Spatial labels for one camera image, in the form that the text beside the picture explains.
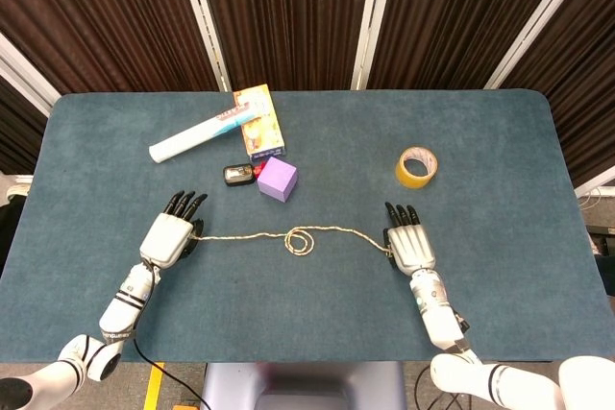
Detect small black device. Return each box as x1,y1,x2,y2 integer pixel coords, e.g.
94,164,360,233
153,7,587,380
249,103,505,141
222,164,256,187

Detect purple foam cube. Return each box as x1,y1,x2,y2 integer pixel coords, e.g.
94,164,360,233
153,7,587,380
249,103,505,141
257,156,299,204

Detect colourful yellow cardboard box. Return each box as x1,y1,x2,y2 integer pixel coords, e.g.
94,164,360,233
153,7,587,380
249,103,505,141
232,84,286,162

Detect brown pleated partition panel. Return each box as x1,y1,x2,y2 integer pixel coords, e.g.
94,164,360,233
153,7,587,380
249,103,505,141
367,0,578,90
0,0,217,94
504,0,615,185
0,76,49,176
191,0,376,92

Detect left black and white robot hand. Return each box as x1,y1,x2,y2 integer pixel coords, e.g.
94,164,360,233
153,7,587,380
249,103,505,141
138,190,209,270

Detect black floor cables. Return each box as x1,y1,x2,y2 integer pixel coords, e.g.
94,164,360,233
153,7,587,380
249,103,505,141
411,364,465,410

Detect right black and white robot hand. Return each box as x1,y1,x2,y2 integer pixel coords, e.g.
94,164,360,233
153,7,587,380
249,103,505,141
382,202,437,273

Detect yellow floor tape strip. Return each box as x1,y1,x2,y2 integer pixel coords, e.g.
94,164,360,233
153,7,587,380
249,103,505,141
142,361,167,410

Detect teal felt table mat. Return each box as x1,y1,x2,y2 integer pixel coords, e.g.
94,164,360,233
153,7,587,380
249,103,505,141
0,87,615,364

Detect black power cable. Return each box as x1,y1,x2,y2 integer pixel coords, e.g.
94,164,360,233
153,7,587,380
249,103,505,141
132,337,208,410

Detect yellow packing tape roll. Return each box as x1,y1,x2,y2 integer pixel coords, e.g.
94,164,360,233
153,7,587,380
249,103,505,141
395,145,440,189

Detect white braided rope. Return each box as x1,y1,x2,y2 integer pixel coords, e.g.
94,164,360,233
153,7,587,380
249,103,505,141
190,226,396,257

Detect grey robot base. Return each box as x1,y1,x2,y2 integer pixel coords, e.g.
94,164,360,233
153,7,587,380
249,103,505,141
204,360,408,410

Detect white toothpaste tube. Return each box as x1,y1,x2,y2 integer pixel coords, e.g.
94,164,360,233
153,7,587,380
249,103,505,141
148,105,256,165

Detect white partition frame post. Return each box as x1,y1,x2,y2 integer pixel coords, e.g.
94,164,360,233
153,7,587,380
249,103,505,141
175,0,233,92
352,0,388,91
574,159,615,198
483,0,604,90
0,33,54,118

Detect black equipment box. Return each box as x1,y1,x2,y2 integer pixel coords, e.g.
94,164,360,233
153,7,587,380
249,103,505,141
588,225,615,299

